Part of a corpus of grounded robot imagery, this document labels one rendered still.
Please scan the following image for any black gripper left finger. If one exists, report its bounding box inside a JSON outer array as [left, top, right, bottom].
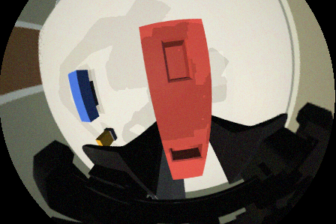
[[82, 122, 163, 196]]

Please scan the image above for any yellow block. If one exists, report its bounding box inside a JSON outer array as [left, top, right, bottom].
[[95, 130, 114, 146]]

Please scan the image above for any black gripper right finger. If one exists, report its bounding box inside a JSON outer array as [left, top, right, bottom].
[[209, 113, 288, 185]]

